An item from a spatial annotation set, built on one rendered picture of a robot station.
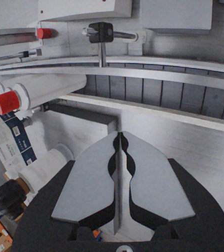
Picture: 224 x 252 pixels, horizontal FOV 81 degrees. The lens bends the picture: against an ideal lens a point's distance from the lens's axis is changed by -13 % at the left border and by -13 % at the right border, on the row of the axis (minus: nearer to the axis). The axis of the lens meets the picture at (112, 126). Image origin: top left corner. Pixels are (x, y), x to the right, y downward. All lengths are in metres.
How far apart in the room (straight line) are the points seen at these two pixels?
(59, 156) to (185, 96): 0.42
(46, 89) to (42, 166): 0.28
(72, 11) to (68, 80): 0.15
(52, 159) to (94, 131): 0.19
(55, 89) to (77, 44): 0.19
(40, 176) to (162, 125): 0.38
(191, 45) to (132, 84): 0.14
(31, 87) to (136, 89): 0.20
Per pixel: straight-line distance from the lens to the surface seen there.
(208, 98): 0.29
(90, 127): 0.42
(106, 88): 0.35
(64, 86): 0.32
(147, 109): 0.28
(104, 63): 0.24
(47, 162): 0.52
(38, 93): 0.28
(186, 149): 0.40
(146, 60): 0.30
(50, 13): 0.44
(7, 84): 0.38
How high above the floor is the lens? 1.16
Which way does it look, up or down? 48 degrees down
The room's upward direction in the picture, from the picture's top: 129 degrees counter-clockwise
